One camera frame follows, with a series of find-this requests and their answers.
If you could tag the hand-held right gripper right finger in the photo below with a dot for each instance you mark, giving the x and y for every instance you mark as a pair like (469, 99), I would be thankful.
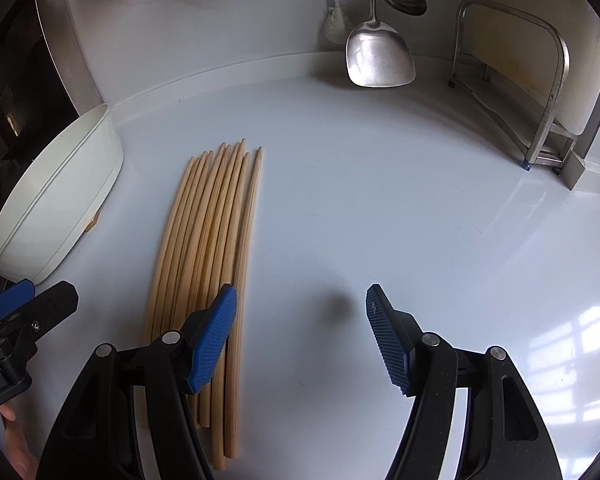
(385, 332)

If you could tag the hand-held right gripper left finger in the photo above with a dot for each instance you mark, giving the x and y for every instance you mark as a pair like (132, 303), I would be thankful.
(212, 332)

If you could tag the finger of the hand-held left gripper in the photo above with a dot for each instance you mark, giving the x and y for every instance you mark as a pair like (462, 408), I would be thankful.
(10, 299)
(50, 306)

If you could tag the white plastic bowl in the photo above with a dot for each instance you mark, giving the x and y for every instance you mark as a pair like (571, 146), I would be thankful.
(55, 200)

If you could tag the pile of wooden chopsticks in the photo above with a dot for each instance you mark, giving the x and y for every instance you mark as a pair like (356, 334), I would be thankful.
(215, 220)

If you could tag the person's left hand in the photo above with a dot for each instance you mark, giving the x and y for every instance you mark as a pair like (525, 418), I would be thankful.
(21, 452)

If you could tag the small wooden piece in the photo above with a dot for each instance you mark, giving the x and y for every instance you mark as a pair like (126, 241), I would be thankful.
(95, 220)

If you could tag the dark glass panel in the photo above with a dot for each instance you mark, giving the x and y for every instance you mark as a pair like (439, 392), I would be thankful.
(15, 90)

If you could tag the steel spatula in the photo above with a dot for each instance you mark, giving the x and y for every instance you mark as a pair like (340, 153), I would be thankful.
(380, 55)

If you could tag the white dish brush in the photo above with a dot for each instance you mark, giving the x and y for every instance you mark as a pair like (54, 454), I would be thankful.
(336, 25)

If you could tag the steel dish rack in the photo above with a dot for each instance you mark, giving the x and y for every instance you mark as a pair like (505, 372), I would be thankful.
(561, 62)

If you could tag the steel panel frame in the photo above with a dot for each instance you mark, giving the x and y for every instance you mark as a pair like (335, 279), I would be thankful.
(70, 60)

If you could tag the grey metal post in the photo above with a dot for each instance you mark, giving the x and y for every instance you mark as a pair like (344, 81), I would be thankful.
(592, 130)

